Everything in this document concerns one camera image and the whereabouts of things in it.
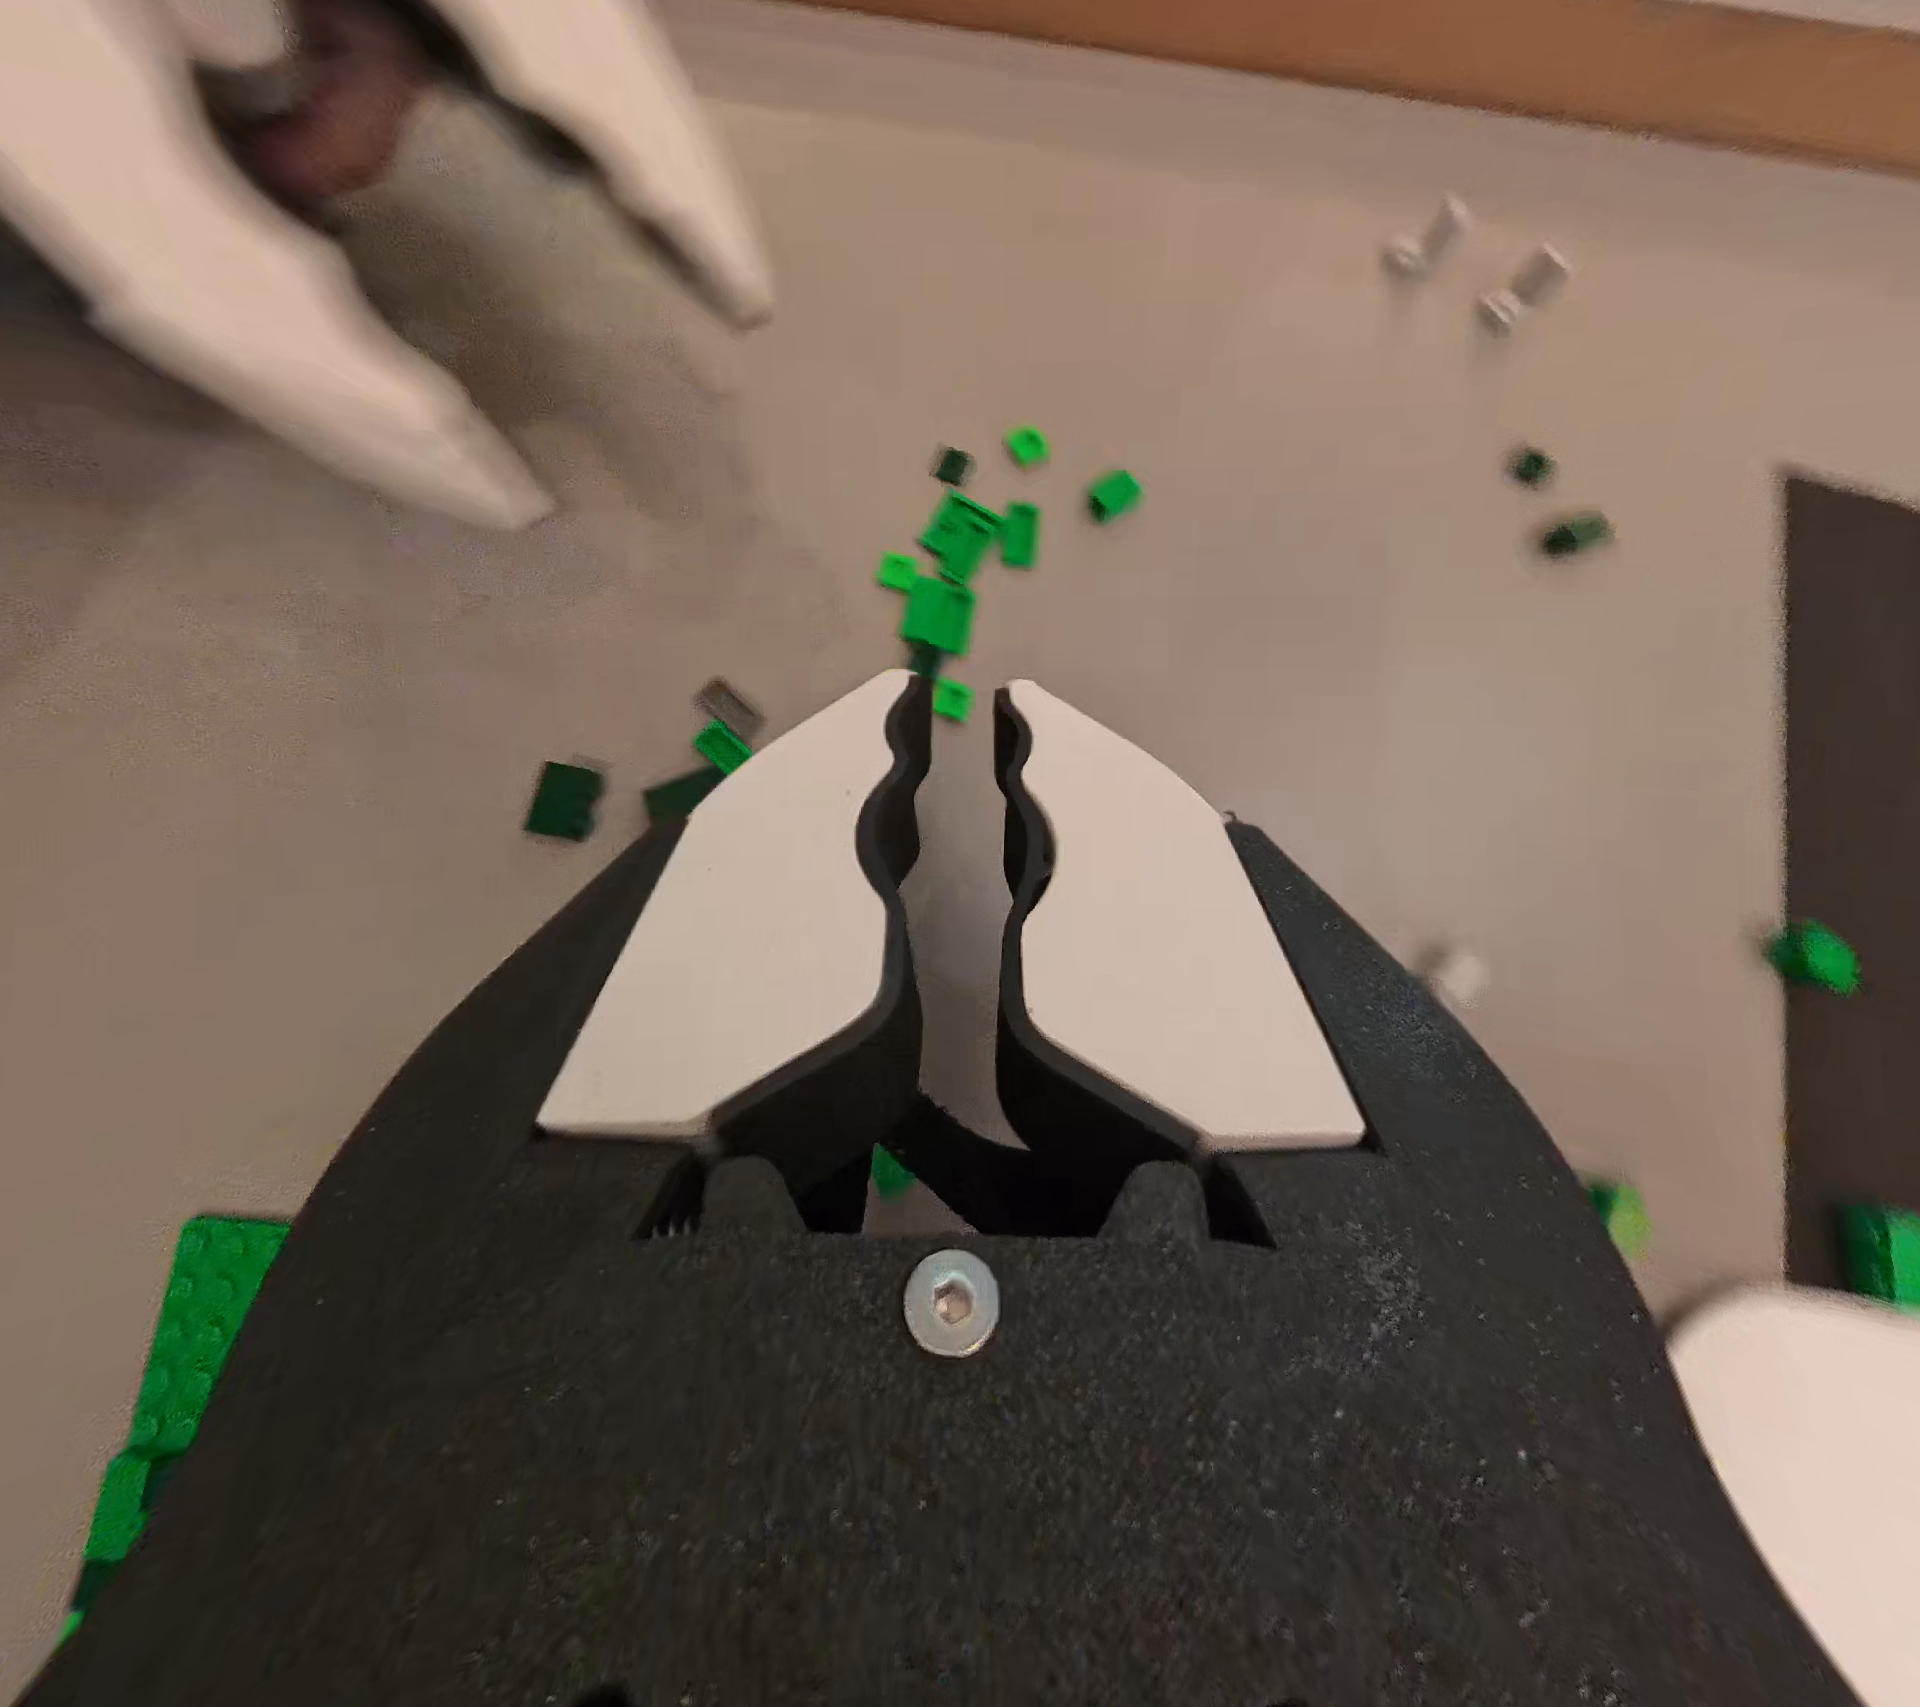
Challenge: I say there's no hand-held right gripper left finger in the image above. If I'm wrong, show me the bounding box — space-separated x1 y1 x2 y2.
533 669 936 1191

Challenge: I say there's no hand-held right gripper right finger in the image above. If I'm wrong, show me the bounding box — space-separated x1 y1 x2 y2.
990 679 1370 1191

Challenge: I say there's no pile of green bricks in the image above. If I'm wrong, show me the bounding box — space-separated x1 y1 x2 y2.
874 423 1146 725

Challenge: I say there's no green brick plate assembly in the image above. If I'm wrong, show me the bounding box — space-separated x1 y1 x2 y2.
60 1215 293 1641

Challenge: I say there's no grey desk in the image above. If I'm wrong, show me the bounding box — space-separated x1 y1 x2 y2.
0 0 1920 1707

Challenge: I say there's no dark desk inset panel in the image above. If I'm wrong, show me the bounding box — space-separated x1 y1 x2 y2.
1775 469 1920 1289

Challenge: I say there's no small grey brick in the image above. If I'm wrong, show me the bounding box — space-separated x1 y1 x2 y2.
1476 249 1569 331
1381 199 1471 281

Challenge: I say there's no white mat with black edge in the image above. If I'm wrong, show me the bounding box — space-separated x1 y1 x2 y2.
1663 1287 1920 1707

